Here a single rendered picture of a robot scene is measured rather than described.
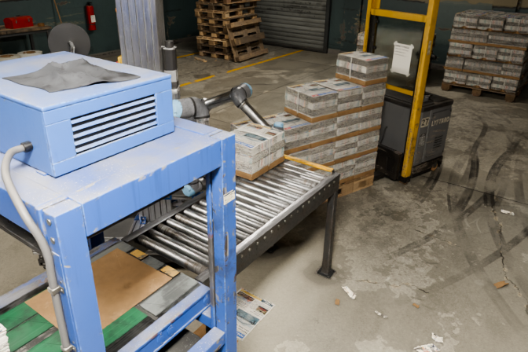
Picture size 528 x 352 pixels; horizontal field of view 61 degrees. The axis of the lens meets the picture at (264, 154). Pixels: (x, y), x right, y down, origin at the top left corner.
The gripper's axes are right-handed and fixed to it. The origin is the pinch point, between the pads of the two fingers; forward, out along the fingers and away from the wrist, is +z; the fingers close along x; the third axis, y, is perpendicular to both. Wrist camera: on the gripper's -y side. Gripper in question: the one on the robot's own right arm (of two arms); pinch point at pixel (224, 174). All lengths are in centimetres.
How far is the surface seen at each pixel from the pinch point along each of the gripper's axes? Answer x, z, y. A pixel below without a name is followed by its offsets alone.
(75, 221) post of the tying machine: -83, -153, 73
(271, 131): -16.4, 30.1, 24.9
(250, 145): -19.4, 2.4, 24.7
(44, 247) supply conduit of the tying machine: -79, -160, 68
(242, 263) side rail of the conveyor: -63, -61, -6
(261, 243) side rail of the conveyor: -63, -45, -2
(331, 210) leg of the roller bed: -61, 39, -24
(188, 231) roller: -29, -64, 1
